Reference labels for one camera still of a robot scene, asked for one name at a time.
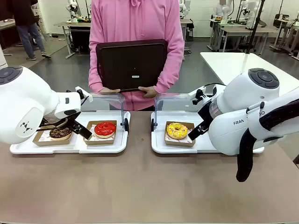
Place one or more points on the light wooden background table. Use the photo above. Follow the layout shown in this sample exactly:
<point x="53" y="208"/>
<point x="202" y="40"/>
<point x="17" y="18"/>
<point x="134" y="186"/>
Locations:
<point x="7" y="24"/>

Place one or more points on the long grey background table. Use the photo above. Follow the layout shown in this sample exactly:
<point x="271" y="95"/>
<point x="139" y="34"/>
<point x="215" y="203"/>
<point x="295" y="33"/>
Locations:
<point x="245" y="30"/>

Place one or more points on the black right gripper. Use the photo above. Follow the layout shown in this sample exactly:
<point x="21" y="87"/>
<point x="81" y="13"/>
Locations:
<point x="206" y="112"/>

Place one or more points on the seated person in white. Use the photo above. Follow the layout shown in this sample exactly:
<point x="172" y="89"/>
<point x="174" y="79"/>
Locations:
<point x="219" y="9"/>

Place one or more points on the white cabinet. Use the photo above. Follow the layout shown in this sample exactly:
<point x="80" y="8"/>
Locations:
<point x="2" y="56"/>

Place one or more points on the person's right hand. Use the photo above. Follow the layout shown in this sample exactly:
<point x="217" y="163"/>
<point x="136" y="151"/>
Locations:
<point x="111" y="90"/>

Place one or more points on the person's left forearm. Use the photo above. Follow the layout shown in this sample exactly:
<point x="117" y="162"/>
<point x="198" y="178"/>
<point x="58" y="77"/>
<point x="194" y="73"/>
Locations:
<point x="170" y="70"/>

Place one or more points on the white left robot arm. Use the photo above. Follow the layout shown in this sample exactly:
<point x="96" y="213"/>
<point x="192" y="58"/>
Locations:
<point x="23" y="105"/>

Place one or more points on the white display tray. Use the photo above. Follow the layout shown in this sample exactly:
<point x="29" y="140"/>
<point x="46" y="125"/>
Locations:
<point x="161" y="140"/>
<point x="105" y="149"/>

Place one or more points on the white side table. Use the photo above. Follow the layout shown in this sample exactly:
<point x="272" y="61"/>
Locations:
<point x="233" y="63"/>

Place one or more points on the chocolate sprinkled donut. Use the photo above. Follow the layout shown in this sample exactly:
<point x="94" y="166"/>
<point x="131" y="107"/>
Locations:
<point x="61" y="134"/>

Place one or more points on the person in pink hoodie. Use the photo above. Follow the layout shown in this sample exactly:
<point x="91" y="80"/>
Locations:
<point x="130" y="23"/>

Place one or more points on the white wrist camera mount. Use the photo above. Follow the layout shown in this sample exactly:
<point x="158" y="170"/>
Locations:
<point x="198" y="93"/>
<point x="85" y="96"/>

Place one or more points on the black computer case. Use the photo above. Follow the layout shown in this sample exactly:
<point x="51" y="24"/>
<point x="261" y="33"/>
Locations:
<point x="80" y="39"/>

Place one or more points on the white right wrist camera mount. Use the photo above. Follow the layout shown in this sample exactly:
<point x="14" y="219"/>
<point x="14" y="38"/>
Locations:
<point x="198" y="93"/>

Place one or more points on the person's right forearm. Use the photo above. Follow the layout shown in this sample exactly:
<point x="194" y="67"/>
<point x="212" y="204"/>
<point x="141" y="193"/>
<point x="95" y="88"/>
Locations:
<point x="93" y="70"/>

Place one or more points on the grey background desk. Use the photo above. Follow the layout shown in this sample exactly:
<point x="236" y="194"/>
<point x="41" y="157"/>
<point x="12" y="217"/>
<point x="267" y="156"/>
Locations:
<point x="70" y="24"/>

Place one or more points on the dark brown serving tray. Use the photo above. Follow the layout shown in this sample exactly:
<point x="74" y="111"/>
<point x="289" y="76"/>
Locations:
<point x="130" y="63"/>

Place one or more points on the chocolate donut in box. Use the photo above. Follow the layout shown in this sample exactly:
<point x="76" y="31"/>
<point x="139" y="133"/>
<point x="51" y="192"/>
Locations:
<point x="42" y="140"/>

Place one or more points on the yellow sprinkled donut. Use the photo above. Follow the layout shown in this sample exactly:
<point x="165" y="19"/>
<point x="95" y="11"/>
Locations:
<point x="170" y="130"/>
<point x="177" y="142"/>

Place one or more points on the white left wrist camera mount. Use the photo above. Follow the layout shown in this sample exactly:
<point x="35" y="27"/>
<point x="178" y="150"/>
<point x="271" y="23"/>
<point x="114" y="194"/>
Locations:
<point x="85" y="96"/>

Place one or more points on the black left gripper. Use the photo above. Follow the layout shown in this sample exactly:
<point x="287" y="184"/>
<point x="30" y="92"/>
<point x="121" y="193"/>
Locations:
<point x="59" y="122"/>

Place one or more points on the person in dark jacket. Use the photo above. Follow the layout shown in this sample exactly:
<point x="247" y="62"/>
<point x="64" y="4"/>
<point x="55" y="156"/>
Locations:
<point x="25" y="35"/>

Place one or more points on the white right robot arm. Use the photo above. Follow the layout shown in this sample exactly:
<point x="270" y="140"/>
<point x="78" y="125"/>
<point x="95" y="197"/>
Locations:
<point x="245" y="98"/>

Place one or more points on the black camera pole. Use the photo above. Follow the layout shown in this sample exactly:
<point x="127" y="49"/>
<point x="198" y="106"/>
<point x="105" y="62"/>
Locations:
<point x="253" y="35"/>

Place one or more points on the clear display lid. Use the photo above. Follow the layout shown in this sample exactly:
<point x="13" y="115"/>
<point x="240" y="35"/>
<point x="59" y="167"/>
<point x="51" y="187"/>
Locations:
<point x="105" y="102"/>
<point x="172" y="102"/>

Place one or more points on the red glazed donut in box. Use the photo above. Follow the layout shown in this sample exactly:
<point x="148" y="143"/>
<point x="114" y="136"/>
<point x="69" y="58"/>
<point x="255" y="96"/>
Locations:
<point x="100" y="141"/>

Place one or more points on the person's left hand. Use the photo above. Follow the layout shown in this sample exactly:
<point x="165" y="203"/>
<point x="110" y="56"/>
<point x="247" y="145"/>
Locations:
<point x="150" y="91"/>

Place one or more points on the black lid hinge knob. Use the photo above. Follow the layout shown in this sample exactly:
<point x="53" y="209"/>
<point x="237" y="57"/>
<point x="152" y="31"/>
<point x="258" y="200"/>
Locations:
<point x="126" y="124"/>
<point x="152" y="124"/>

